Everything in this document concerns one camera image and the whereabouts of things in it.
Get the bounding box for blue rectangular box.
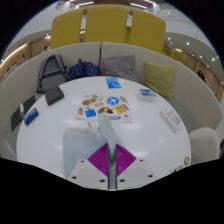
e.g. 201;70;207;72
23;107;40;127

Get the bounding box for curved cream sofa bench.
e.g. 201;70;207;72
0;41;224;161

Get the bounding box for yellow-green cushion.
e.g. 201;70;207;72
143;61;176;100

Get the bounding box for light blue towel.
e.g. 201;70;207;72
63;114;124;190

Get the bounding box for dark grey wallet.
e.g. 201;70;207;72
44;85;65;107

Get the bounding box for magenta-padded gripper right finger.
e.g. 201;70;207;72
115;143;156;190

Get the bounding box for grey cushion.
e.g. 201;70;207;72
99;54;139;84

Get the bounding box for navy blue patterned bag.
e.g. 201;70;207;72
68;58;101;80

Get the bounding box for cream armchair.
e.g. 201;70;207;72
188;127;221;164

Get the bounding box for blue card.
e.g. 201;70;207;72
105;77;122;90

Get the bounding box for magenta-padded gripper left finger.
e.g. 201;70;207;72
68;143;110;190

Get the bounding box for grey backpack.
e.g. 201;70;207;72
36;54;71;94

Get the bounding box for yellow and blue toy figure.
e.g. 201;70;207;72
172;163;187;174

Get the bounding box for white picture sticker sheet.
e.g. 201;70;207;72
74;94;134;124

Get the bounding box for ceiling strip lights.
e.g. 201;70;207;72
71;0;158;9

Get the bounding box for white printed booklet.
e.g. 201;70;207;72
159;109;184;133

